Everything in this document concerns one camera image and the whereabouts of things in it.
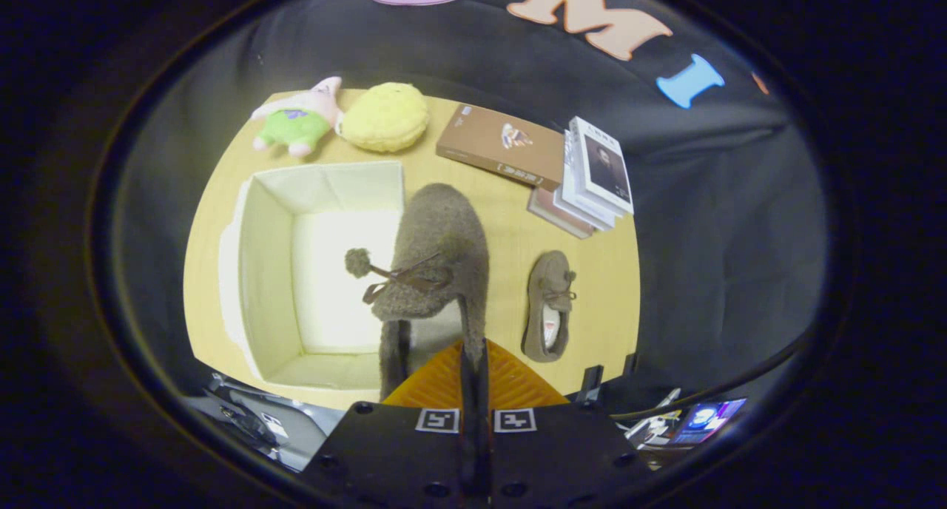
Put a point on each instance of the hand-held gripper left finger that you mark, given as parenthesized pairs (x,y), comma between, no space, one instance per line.
(392,457)

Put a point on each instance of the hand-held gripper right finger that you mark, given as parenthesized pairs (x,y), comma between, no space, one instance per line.
(562,457)

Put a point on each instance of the brown fuzzy shoe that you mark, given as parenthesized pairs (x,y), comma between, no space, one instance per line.
(440,228)
(547,287)

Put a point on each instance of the beige fabric storage box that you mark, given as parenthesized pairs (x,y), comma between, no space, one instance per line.
(274,272)

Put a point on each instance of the black table clamp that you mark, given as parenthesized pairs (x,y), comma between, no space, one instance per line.
(629,365)
(590,383)

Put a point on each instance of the lit device screen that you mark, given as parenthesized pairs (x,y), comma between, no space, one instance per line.
(706,419)

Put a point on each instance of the pinkish brown cover book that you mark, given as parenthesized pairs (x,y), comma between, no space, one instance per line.
(551,209)

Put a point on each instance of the plain white book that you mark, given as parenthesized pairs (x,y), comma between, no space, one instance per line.
(584,207)

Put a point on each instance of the white book with portrait cover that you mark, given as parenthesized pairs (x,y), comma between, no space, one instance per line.
(603,169)

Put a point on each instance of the yellow round plush cushion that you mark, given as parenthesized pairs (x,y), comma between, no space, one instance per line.
(385,117)

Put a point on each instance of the pink and green plush toy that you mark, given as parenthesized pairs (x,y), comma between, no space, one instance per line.
(296,124)

